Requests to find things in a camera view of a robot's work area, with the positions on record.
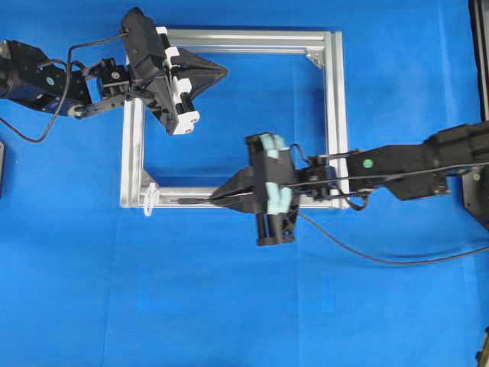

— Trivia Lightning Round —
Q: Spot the silver aluminium square frame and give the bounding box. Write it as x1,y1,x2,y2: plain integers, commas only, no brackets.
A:
119,27,348,216

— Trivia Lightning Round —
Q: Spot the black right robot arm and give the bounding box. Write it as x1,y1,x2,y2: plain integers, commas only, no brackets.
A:
209,122,488,246

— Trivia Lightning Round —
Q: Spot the black right camera cable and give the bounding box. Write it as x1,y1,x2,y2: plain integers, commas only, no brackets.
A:
282,143,489,265

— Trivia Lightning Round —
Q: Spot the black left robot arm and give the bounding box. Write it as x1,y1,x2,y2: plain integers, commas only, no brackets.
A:
1,34,228,135

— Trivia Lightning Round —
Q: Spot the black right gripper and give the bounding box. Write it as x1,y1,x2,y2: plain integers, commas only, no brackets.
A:
211,133,300,246

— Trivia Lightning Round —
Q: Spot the blue table cloth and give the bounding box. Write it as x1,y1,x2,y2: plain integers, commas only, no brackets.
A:
1,1,488,366

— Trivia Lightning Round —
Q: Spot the black object left edge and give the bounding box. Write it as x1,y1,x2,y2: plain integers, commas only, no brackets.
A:
0,141,5,197

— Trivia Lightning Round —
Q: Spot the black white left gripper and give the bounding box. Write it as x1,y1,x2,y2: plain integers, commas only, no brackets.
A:
128,31,228,135

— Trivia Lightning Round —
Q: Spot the black left camera cable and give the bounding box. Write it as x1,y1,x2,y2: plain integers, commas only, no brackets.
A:
0,32,129,145

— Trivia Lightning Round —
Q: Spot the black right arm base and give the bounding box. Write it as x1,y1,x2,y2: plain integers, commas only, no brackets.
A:
462,0,488,230

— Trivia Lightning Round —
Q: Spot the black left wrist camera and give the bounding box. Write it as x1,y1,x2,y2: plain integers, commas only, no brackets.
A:
120,7,166,81

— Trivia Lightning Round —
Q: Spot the black camera cable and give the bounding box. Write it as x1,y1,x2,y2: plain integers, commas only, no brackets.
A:
0,32,129,145
282,143,489,265

